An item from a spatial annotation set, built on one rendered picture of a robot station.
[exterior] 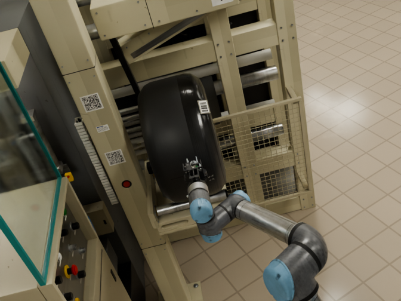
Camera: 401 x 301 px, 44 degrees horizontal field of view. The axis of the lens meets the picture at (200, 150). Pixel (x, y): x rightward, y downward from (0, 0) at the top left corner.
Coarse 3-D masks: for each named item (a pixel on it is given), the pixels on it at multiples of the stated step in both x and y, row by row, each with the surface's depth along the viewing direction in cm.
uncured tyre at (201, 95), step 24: (144, 96) 205; (168, 96) 202; (192, 96) 200; (144, 120) 200; (168, 120) 197; (192, 120) 196; (144, 144) 204; (168, 144) 196; (192, 144) 196; (216, 144) 200; (168, 168) 198; (216, 168) 202; (168, 192) 207; (216, 192) 217
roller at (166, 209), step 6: (222, 192) 226; (210, 198) 226; (216, 198) 226; (222, 198) 227; (168, 204) 228; (174, 204) 227; (180, 204) 227; (186, 204) 227; (156, 210) 227; (162, 210) 227; (168, 210) 227; (174, 210) 227; (180, 210) 229
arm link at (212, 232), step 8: (216, 208) 177; (216, 216) 174; (224, 216) 175; (200, 224) 171; (208, 224) 171; (216, 224) 173; (224, 224) 175; (200, 232) 175; (208, 232) 173; (216, 232) 174; (208, 240) 175; (216, 240) 175
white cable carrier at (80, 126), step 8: (80, 120) 205; (80, 128) 206; (80, 136) 207; (88, 136) 209; (88, 144) 210; (88, 152) 212; (96, 152) 216; (96, 160) 216; (96, 168) 218; (104, 168) 221; (104, 176) 222; (104, 184) 224; (112, 192) 228; (112, 200) 230
